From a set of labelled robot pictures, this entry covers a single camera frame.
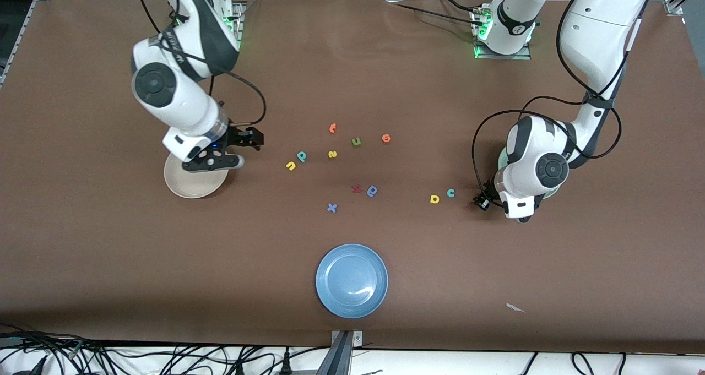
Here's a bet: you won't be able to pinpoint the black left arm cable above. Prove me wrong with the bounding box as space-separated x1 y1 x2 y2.
471 0 650 202

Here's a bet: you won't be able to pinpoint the aluminium arm base plate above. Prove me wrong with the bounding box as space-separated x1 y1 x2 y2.
474 9 533 61
220 1 243 54

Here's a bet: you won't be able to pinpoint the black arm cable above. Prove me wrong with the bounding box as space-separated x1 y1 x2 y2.
471 0 650 202
135 0 268 128

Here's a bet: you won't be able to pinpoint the tangled black cables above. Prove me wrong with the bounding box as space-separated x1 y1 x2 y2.
0 323 309 375

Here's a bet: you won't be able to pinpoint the brown table cover sheet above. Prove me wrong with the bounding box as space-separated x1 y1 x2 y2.
0 0 705 355

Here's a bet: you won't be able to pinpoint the silver angle bracket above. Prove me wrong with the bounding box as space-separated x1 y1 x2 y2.
330 330 364 347

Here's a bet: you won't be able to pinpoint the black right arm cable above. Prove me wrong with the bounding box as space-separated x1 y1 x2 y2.
135 0 268 128

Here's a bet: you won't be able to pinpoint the dark aluminium strut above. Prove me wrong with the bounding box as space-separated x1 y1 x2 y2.
317 331 354 375

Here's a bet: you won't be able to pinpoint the pale green round plate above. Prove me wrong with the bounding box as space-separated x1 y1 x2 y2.
497 144 564 201

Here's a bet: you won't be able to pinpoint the black base power cable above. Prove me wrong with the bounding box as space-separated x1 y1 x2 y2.
380 0 488 26

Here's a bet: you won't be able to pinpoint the beige round plate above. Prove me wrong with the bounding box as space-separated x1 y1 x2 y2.
164 154 229 199

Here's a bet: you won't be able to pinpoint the blue round plate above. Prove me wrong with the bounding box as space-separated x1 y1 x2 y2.
316 244 389 319

